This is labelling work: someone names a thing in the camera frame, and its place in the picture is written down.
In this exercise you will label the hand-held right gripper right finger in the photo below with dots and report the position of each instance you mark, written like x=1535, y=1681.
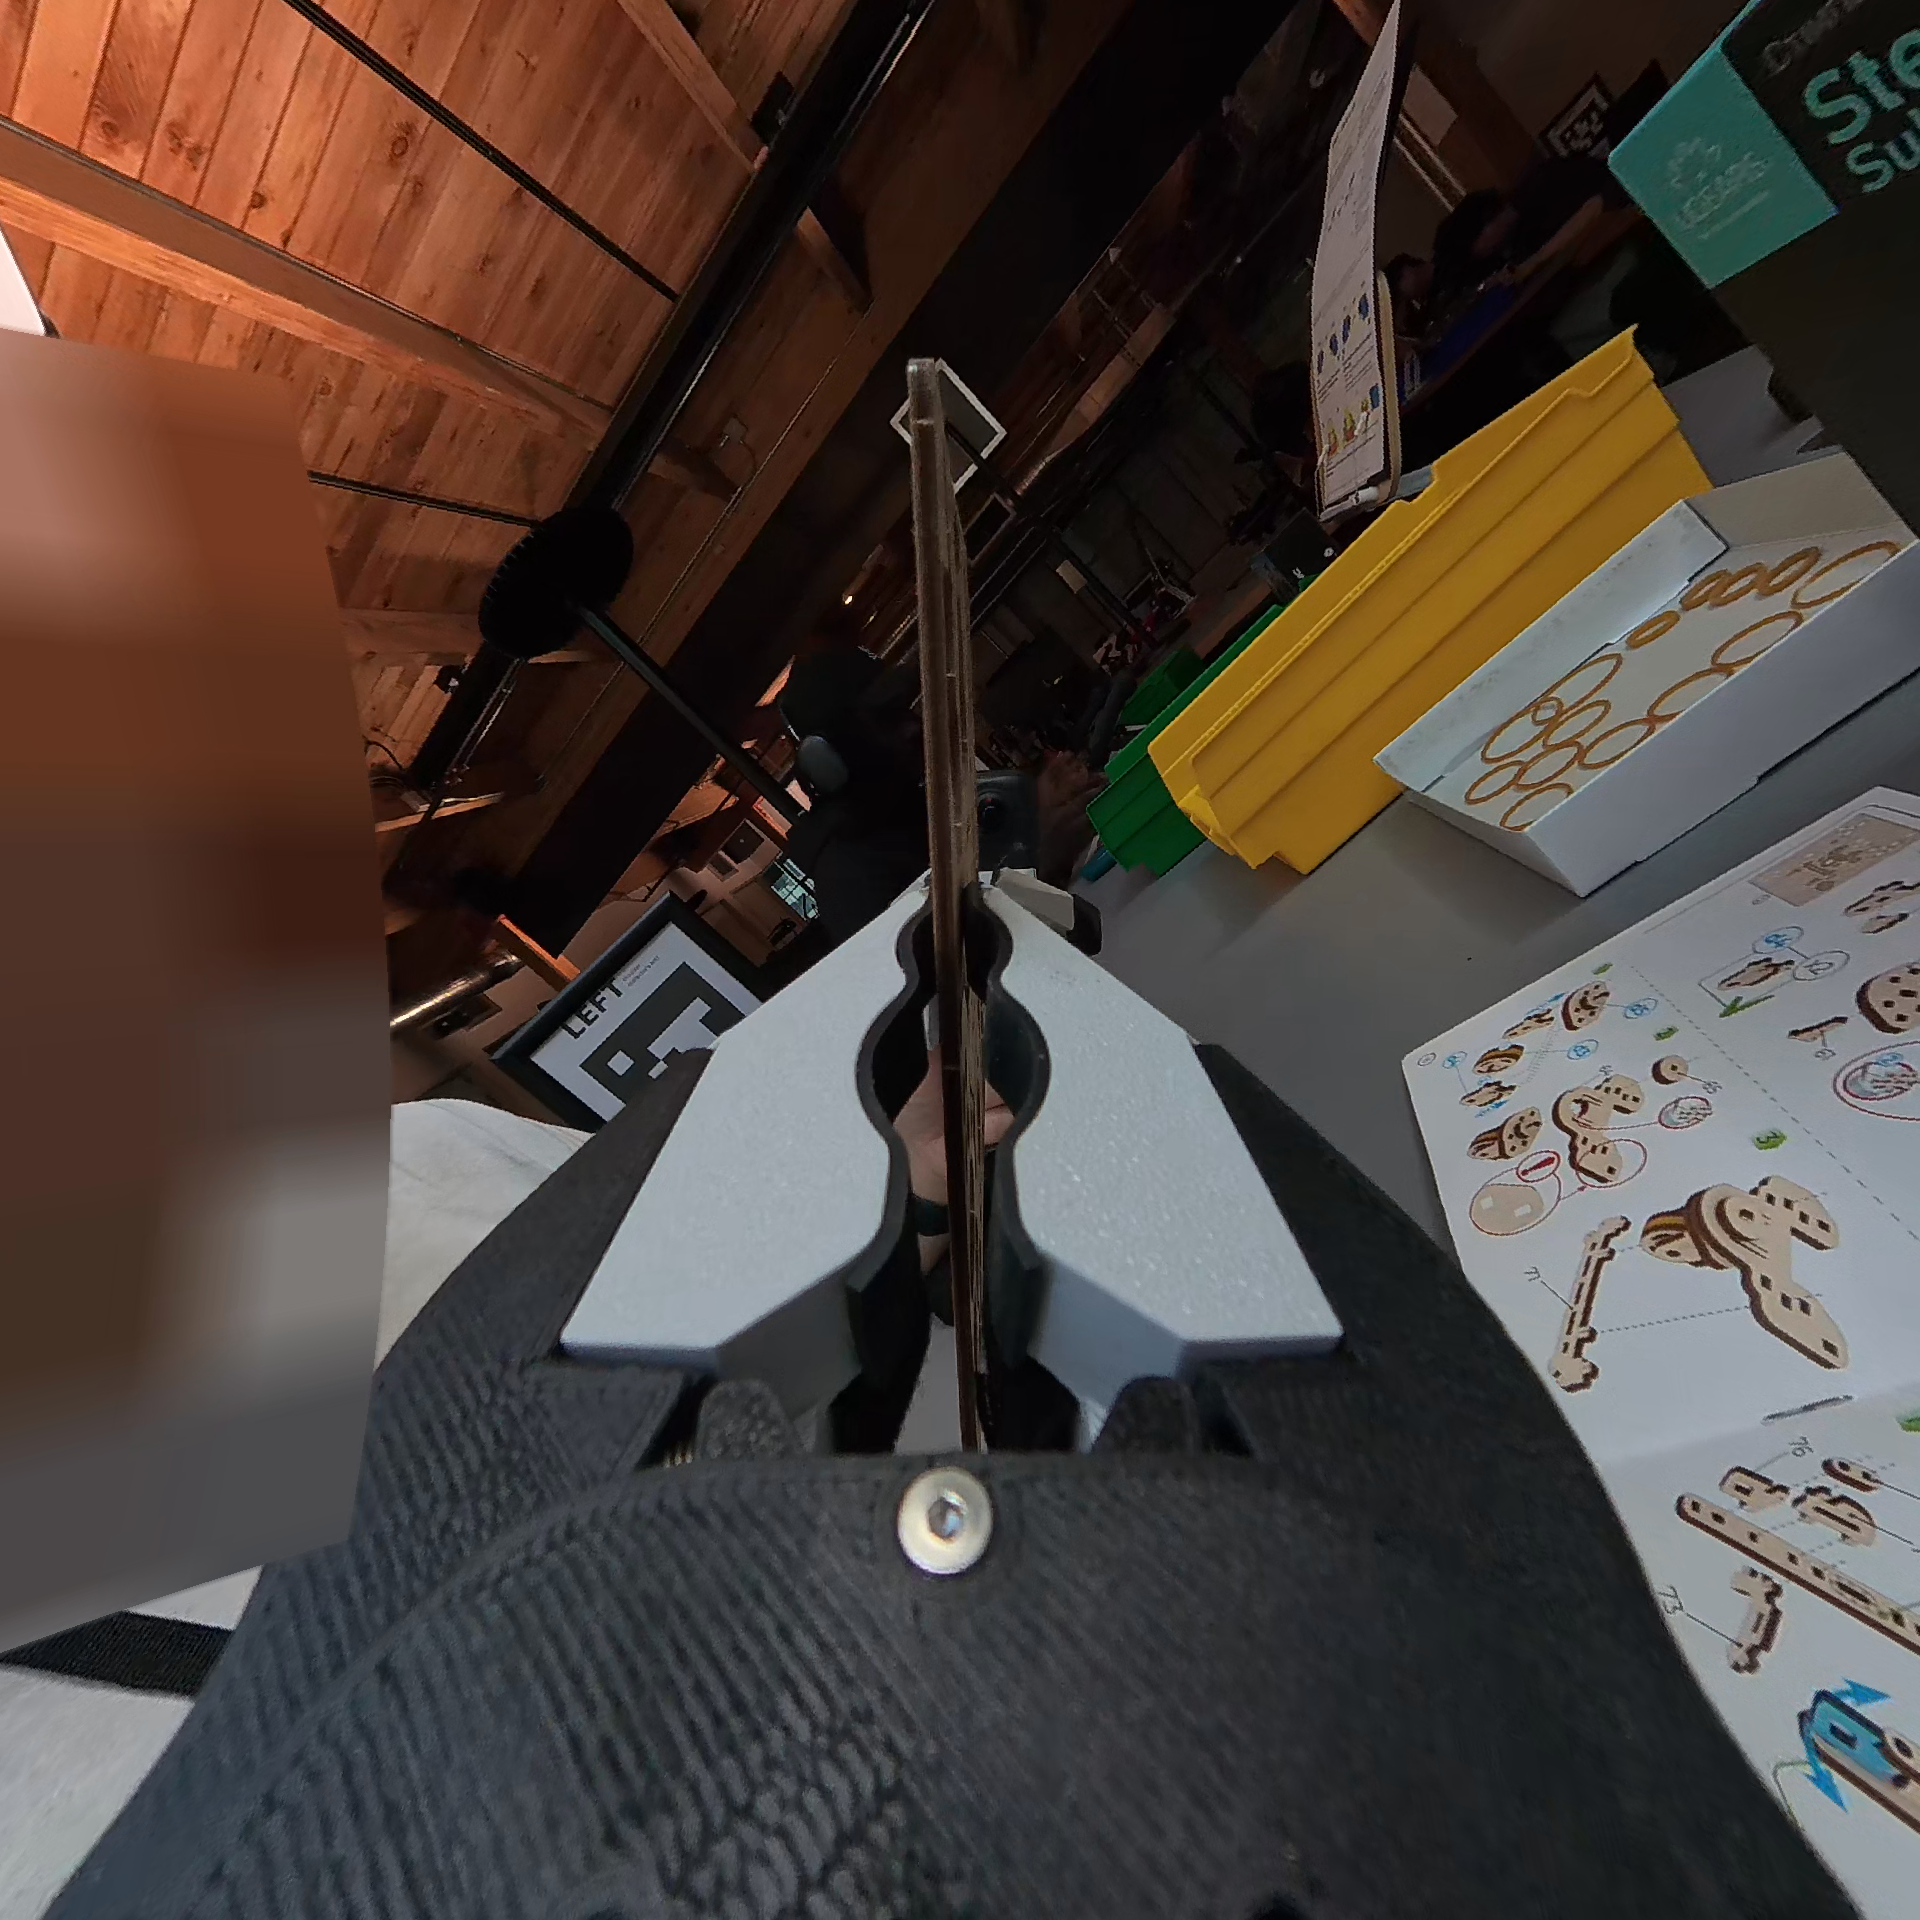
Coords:
x=1171, y=1200

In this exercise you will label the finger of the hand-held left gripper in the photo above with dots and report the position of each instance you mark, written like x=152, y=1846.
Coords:
x=1034, y=900

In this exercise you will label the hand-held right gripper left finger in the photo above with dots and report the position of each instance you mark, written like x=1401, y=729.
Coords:
x=751, y=1200

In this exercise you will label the plywood parts sheet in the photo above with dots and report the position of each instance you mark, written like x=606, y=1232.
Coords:
x=944, y=674

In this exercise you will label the grey desk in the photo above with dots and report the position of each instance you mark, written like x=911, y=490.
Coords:
x=1320, y=974

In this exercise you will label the person's left hand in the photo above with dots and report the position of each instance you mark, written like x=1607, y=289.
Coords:
x=923, y=1149

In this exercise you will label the green plastic bin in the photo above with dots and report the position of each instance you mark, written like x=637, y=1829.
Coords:
x=1141, y=810

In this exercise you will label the black wristband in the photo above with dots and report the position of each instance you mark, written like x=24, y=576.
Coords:
x=931, y=1218

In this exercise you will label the framed marker code sign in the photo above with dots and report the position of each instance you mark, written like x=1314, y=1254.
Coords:
x=645, y=1034

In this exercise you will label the person's white shirt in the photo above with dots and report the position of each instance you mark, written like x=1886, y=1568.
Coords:
x=451, y=1200

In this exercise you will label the yellow plastic bin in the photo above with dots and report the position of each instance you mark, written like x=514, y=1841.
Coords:
x=1425, y=644

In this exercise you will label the black fuzzy ceiling fixture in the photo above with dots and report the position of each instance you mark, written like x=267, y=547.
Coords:
x=559, y=579

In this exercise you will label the group of tan rubber bands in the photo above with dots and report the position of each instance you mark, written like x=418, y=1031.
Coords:
x=1560, y=731

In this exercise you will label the open instruction booklet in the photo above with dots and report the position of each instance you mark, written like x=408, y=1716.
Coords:
x=1724, y=1351

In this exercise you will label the wooden clipboard stand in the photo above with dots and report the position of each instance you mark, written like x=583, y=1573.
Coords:
x=1388, y=375

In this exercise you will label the white cardboard tray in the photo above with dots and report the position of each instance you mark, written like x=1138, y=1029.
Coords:
x=1650, y=840

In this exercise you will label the paper instruction poster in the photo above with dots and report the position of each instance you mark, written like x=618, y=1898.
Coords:
x=1350, y=225

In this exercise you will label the small marker code sign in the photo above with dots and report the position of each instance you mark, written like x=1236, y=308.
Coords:
x=1583, y=120

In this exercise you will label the black model kit box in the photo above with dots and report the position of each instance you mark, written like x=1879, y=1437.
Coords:
x=1844, y=375

